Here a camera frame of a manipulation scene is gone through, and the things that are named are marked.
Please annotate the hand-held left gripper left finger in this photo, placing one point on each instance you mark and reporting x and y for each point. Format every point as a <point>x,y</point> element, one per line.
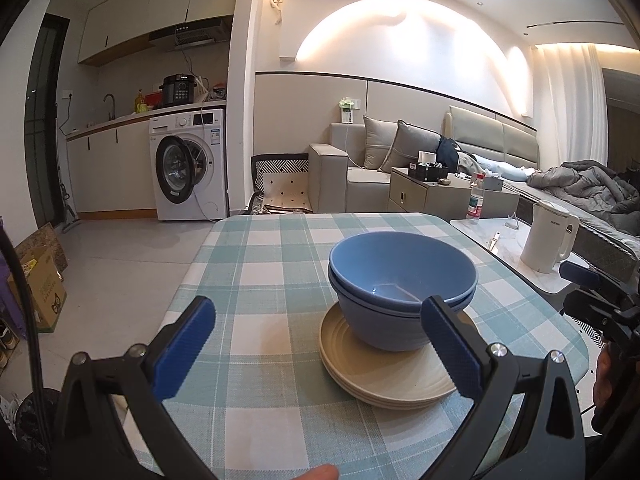
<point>185,350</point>

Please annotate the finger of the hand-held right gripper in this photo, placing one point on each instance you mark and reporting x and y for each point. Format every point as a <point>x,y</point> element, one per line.
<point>585,310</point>
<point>580,272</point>

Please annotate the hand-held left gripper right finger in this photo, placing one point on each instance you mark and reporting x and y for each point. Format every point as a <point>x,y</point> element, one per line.
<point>452,350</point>

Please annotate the person's right hand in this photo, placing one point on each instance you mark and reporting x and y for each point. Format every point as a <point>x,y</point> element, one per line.
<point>604,375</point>

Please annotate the person's left hand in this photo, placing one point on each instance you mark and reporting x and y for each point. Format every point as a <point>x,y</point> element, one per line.
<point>315,473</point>

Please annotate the bed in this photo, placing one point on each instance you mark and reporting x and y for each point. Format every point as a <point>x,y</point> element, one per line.
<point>605,232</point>

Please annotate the white electric kettle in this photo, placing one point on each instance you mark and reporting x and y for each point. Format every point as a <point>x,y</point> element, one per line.
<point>545,240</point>

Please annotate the marble side table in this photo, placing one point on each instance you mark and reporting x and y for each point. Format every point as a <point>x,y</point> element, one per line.
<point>505,260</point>

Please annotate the metal triangular stand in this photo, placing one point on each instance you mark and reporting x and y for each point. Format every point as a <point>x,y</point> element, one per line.
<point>512,222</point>

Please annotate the grey duvet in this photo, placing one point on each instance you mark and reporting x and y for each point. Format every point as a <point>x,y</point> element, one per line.
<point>585,185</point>

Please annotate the small knife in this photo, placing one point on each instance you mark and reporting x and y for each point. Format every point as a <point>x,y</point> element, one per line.
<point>494,241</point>

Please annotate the teal checked tablecloth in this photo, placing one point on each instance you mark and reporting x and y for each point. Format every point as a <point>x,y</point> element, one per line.
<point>260,270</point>

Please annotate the plastic water bottle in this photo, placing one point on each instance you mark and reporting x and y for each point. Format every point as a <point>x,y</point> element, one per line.
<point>475,205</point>

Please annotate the grey tissue box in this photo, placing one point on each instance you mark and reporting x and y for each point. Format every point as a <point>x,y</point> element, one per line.
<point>492,182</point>

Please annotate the light blue pillow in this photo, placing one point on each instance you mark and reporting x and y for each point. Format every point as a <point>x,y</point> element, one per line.
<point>505,170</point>

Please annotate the cardboard box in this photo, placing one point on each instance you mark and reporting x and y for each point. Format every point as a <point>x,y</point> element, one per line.
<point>47,295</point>

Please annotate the beige side cabinet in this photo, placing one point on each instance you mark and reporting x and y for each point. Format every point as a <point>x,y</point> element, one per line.
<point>410,197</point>

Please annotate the white curtain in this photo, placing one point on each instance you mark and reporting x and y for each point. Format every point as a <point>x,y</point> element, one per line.
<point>570,105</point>

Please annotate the dark bag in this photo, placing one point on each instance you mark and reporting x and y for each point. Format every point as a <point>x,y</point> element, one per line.
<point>37,435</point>

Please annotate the padded bed headboard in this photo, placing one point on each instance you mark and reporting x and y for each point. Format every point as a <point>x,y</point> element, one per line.
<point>485,130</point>

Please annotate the floor mop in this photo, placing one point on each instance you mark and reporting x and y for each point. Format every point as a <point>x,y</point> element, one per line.
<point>67,220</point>

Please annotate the dark blue jacket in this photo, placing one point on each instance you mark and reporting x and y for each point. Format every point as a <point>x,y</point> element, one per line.
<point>447,152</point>

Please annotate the brown patterned board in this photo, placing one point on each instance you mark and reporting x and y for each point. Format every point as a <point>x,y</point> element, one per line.
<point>42,240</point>

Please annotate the black box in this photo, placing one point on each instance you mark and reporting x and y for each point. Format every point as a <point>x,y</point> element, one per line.
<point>425,171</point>

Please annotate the white washing machine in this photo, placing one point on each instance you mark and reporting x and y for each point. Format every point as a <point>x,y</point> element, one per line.
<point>210,170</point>

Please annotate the purple bag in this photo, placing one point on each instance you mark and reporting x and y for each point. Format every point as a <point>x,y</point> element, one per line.
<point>10,300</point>

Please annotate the beige sofa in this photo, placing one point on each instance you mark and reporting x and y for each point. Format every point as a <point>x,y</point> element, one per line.
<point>365,187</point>

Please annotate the white small box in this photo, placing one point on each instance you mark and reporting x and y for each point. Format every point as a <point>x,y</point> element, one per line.
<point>427,157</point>

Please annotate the white kitchen counter cabinet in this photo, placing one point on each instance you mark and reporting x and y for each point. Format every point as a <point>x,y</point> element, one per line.
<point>115,170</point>

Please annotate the grey cushion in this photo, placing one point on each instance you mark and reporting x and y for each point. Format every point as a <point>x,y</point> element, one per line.
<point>410,147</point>
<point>375,142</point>

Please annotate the ceiling air vent slot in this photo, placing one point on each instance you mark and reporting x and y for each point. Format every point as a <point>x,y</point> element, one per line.
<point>575,24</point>

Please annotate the yellow oil bottle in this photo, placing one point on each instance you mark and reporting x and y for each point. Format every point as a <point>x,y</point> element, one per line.
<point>140,102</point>

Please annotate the red container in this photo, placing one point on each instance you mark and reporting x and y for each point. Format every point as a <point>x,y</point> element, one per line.
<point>153,100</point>

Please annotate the dark glass door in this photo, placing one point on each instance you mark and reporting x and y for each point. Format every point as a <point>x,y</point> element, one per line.
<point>47,135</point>

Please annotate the black pressure cooker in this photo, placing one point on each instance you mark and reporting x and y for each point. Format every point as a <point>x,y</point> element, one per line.
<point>179,92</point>

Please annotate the kitchen faucet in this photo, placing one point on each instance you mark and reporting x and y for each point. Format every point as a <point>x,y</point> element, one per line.
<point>111,102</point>

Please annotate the range hood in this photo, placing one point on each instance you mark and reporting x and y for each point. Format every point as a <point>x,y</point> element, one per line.
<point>190,35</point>

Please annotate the white upper kitchen cabinets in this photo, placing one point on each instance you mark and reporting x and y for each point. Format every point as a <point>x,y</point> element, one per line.
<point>140,10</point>

